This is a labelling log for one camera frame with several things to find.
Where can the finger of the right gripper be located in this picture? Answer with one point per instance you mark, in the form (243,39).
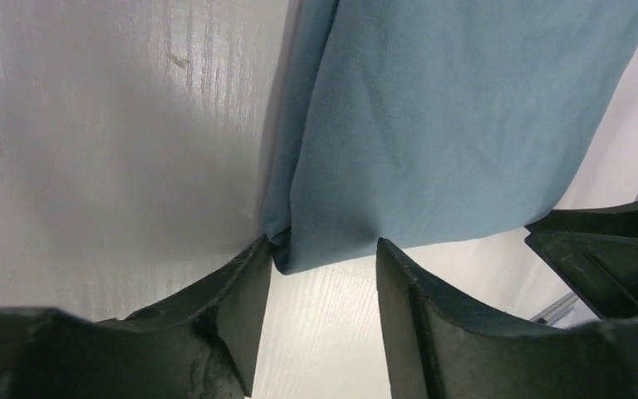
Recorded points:
(595,252)

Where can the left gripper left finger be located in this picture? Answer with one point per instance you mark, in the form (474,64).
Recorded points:
(201,342)

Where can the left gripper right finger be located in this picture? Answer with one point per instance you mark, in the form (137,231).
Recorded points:
(441,343)

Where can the grey-blue t shirt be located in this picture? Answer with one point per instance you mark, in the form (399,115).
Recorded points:
(428,122)

